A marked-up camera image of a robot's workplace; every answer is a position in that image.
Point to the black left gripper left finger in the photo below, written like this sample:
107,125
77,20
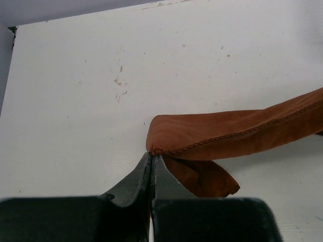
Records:
120,214

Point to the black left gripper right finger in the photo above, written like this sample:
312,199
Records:
178,215

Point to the rust brown towel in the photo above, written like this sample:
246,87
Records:
190,144

